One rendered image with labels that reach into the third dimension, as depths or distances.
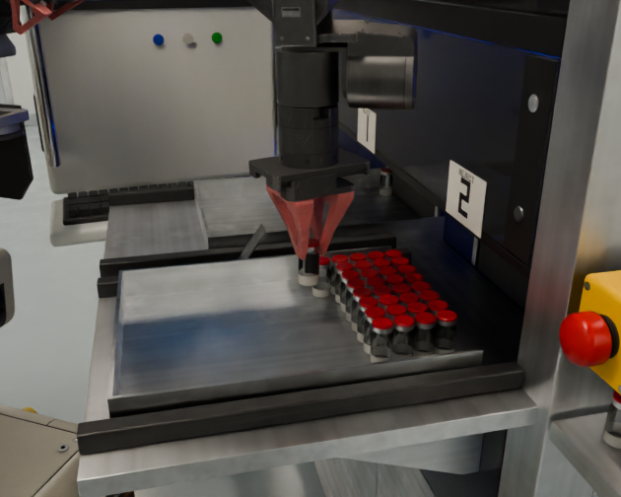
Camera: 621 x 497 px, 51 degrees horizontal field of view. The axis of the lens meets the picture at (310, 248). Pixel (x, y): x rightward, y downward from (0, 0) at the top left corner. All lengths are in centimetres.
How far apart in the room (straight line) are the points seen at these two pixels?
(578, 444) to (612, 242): 17
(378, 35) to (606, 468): 40
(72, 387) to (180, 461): 175
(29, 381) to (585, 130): 207
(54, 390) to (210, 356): 164
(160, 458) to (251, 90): 104
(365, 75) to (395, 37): 4
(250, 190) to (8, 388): 142
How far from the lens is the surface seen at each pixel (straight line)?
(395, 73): 58
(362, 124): 104
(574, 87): 56
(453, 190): 74
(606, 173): 55
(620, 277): 55
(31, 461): 159
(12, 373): 244
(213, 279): 82
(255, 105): 149
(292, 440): 58
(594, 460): 60
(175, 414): 58
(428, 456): 75
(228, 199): 113
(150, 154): 147
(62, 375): 237
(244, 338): 71
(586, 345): 51
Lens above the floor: 125
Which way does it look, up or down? 23 degrees down
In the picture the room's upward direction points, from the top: straight up
